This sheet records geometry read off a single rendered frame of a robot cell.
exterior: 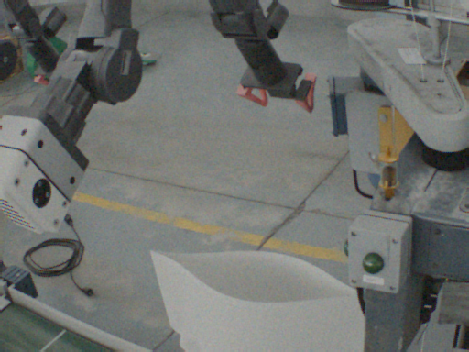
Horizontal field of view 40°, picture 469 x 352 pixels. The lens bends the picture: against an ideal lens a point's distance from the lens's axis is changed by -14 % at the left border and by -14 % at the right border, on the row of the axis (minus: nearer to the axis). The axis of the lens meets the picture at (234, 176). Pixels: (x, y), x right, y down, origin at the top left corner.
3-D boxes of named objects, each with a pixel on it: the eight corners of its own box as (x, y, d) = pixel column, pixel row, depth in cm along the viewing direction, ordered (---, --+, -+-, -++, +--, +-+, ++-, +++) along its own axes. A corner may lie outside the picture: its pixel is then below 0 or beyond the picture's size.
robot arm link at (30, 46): (18, 45, 153) (32, 44, 150) (33, 24, 156) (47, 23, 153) (31, 61, 158) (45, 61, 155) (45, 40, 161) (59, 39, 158)
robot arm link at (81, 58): (42, 89, 87) (68, 90, 84) (81, 30, 91) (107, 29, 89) (74, 127, 94) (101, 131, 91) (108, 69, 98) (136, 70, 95)
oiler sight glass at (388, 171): (377, 185, 89) (376, 160, 88) (384, 176, 91) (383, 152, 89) (394, 188, 88) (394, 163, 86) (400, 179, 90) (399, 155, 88)
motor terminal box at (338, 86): (332, 149, 135) (326, 93, 130) (331, 127, 144) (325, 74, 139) (373, 148, 134) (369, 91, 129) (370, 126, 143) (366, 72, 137)
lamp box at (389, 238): (348, 285, 90) (347, 226, 86) (362, 266, 93) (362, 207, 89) (398, 293, 86) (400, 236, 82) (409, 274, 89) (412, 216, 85)
